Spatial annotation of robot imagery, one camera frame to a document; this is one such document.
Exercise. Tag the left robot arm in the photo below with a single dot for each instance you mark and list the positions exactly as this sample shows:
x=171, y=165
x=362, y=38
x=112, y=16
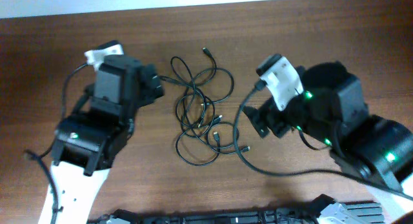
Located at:
x=87, y=141

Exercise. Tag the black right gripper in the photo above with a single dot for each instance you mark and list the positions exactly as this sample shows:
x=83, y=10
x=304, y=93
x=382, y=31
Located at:
x=269, y=117

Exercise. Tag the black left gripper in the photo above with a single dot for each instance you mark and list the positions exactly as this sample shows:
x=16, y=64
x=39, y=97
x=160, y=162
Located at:
x=150, y=83

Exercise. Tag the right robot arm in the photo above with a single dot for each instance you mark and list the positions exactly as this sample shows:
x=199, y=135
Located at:
x=326, y=102

